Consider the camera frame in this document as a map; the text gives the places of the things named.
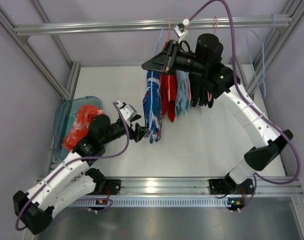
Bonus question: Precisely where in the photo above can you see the blue patterned trousers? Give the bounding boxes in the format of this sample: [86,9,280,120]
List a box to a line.
[142,70,162,144]

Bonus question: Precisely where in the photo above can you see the light blue wire hanger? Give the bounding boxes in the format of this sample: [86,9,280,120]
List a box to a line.
[148,28,164,133]

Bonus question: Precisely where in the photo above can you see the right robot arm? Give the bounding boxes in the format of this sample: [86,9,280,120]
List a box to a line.
[141,33,293,195]

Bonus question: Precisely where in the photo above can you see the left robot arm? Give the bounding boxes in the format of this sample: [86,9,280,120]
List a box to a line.
[12,110,147,235]

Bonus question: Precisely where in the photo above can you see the red trousers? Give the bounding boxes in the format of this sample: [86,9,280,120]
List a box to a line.
[159,41,178,123]

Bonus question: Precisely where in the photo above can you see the light blue trousers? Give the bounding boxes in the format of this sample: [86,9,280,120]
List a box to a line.
[175,70,191,117]

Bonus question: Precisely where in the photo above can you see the black trousers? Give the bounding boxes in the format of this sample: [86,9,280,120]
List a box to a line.
[188,73,214,109]

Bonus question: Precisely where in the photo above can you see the empty blue hanger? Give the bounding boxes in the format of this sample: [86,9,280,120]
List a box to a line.
[244,12,278,99]

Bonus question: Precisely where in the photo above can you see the red white garment in basket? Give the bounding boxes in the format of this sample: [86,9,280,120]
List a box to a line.
[62,104,105,152]

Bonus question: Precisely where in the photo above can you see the teal plastic basket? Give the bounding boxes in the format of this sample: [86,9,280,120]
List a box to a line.
[53,96,103,163]

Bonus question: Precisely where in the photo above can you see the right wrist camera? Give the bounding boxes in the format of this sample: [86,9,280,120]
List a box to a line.
[173,17,191,43]

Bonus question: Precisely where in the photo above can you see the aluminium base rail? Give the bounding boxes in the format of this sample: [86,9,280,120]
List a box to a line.
[105,177,304,198]

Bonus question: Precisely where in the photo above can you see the left aluminium frame strut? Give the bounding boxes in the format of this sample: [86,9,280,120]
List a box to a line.
[0,4,82,101]

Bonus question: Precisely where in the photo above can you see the aluminium frame strut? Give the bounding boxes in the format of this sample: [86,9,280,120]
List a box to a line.
[229,0,304,176]
[0,4,82,101]

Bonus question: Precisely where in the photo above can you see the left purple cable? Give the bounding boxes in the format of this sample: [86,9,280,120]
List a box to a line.
[15,101,130,231]

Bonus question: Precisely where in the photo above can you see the purple cable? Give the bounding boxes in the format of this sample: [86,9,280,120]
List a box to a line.
[15,101,130,231]
[188,0,301,213]

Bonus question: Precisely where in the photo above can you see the slotted cable duct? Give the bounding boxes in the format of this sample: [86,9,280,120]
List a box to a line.
[69,196,245,208]

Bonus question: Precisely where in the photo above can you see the right aluminium frame strut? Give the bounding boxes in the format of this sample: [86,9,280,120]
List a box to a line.
[229,0,304,176]

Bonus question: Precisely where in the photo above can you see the aluminium hanging rail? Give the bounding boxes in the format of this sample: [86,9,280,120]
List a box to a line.
[14,14,293,36]

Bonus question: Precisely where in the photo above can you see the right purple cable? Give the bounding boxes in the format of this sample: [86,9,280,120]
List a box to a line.
[188,0,301,213]

